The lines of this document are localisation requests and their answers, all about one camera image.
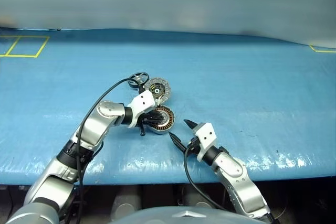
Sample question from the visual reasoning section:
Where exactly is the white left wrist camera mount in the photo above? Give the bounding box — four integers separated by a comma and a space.
128, 90, 158, 129

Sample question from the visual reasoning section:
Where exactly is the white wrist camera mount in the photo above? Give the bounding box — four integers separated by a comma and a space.
193, 122, 218, 162
128, 90, 158, 129

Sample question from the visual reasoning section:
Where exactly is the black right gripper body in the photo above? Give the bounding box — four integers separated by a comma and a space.
186, 136, 202, 158

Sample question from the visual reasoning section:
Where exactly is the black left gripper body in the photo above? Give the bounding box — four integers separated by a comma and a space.
138, 110, 158, 137

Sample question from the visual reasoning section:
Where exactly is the silver robot torso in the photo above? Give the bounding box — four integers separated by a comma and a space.
109, 206, 232, 224

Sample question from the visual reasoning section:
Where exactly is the blue plastic table cover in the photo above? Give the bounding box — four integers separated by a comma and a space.
0, 26, 336, 186

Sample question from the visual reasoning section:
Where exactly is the round silver motor lid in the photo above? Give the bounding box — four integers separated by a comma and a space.
144, 77, 173, 104

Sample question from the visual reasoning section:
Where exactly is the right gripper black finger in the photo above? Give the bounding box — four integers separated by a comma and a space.
183, 119, 200, 132
169, 131, 187, 153

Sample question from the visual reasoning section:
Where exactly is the black spoked rotor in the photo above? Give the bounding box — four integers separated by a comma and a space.
128, 71, 150, 90

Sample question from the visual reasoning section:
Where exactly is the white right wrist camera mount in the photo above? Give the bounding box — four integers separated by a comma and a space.
193, 122, 218, 162

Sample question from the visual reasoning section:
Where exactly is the grey rounded block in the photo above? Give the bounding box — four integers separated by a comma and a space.
178, 185, 218, 209
110, 186, 142, 219

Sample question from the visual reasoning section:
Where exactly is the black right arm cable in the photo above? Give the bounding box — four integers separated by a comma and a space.
183, 145, 228, 211

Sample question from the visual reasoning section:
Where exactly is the motor housing with copper windings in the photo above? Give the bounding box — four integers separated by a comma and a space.
148, 105, 176, 136

